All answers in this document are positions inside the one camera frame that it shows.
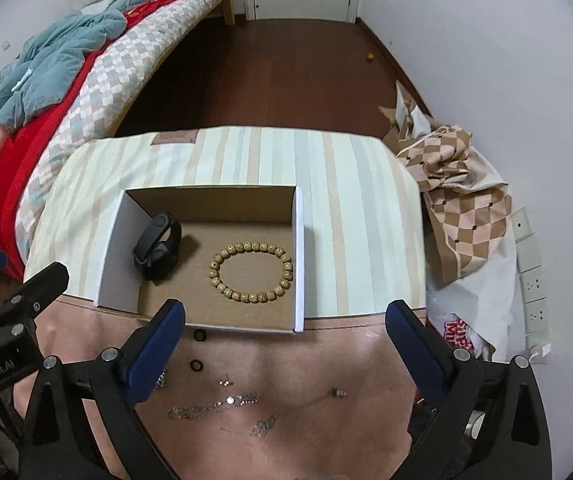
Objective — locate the white wall socket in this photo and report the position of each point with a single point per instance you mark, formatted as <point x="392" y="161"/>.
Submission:
<point x="533" y="285"/>
<point x="538" y="317"/>

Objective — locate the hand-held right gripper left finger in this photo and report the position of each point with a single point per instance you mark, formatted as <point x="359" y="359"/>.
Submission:
<point x="152" y="355"/>

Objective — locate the checkered bed sheet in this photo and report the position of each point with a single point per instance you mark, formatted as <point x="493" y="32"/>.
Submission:
<point x="116" y="85"/>

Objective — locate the brown diamond pattern cloth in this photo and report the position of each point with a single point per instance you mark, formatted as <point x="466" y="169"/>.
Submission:
<point x="466" y="195"/>

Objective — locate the bed with red checkered quilt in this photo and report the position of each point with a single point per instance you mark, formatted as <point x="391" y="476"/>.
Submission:
<point x="21" y="160"/>

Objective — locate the black smart band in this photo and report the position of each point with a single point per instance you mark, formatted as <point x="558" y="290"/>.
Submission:
<point x="159" y="247"/>

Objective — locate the teal quilt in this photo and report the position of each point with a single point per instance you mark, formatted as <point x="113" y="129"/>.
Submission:
<point x="51" y="60"/>

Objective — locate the white cardboard box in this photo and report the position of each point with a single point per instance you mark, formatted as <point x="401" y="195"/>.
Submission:
<point x="226" y="260"/>

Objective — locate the silver stud earring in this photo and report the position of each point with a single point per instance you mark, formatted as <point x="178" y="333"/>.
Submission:
<point x="225" y="381"/>

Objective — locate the white plastic bag red print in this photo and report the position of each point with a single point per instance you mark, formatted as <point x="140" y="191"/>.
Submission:
<point x="471" y="305"/>

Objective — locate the torn cardboard pieces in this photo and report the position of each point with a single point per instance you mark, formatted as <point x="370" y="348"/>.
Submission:
<point x="404" y="110"/>

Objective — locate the striped pastel cloth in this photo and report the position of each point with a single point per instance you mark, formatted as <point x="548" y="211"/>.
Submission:
<point x="356" y="220"/>

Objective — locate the white blank wall plate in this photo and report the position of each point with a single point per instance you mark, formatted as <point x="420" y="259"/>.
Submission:
<point x="528" y="255"/>

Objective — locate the small silver jewelry piece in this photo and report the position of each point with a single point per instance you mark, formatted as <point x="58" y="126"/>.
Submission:
<point x="160" y="380"/>

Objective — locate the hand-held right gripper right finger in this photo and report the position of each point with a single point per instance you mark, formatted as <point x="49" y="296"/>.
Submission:
<point x="419" y="352"/>

